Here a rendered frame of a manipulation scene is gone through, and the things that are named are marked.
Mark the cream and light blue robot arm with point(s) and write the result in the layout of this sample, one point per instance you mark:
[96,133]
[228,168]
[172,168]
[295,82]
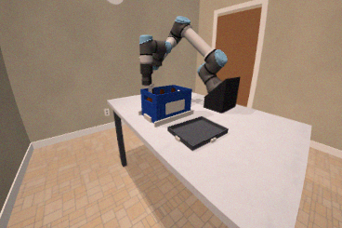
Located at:
[214,59]

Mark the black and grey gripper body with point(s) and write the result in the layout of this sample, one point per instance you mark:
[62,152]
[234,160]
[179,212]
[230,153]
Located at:
[146,68]

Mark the blue divided crate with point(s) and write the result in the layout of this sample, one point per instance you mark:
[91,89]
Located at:
[165,105]

